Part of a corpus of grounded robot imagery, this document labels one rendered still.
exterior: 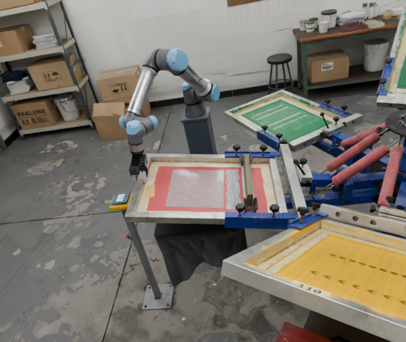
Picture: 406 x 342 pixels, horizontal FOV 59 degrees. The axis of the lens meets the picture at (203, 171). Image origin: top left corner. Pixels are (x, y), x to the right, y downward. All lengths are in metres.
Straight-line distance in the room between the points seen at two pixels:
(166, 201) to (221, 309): 1.11
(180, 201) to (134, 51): 4.09
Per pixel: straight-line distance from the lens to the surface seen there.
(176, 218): 1.73
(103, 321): 2.94
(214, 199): 1.88
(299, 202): 1.78
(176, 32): 5.55
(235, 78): 5.71
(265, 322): 2.64
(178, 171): 2.10
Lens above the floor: 2.22
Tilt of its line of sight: 33 degrees down
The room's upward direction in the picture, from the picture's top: 12 degrees counter-clockwise
